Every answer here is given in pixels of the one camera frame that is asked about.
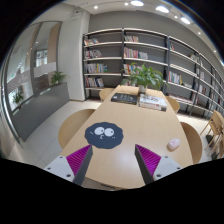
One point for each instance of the white and pink computer mouse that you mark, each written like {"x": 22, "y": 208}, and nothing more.
{"x": 173, "y": 143}

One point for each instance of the dark blue cartoon mouse pad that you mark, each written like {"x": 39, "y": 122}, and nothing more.
{"x": 104, "y": 135}

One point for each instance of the wooden chair near left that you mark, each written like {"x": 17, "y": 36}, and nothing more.
{"x": 72, "y": 124}

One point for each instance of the wooden chair far left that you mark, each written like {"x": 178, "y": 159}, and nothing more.
{"x": 103, "y": 94}

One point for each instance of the green potted plant on table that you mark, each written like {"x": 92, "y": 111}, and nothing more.
{"x": 144, "y": 77}

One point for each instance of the large metal bookshelf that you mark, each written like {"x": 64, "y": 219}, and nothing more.
{"x": 190, "y": 76}

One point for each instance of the wooden chair at right edge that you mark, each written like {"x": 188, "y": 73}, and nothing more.
{"x": 216, "y": 124}

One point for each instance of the wooden chair far right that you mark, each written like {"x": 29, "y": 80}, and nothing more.
{"x": 174, "y": 104}

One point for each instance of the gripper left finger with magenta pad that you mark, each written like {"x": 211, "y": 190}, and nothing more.
{"x": 73, "y": 167}

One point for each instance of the wooden chair near right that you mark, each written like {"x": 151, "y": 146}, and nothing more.
{"x": 194, "y": 142}

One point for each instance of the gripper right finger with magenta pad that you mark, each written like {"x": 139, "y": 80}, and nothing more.
{"x": 153, "y": 166}

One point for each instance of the grey low cabinet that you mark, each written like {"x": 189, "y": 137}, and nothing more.
{"x": 30, "y": 116}

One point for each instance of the potted plant on cabinet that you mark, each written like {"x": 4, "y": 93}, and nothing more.
{"x": 57, "y": 78}

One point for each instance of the potted plant near window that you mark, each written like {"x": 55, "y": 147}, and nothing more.
{"x": 18, "y": 98}

